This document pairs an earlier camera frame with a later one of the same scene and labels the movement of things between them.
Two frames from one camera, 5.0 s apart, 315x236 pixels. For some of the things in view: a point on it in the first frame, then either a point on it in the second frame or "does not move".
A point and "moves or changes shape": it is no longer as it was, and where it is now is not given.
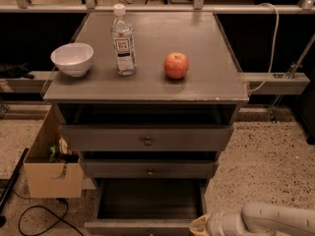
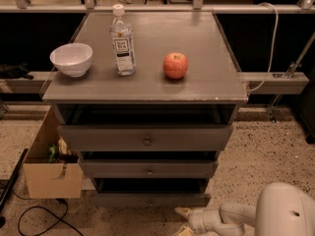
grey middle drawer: [151, 168] does not move
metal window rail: [154, 7] does not move
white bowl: [73, 59] does not move
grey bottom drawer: [147, 206] moves or changes shape
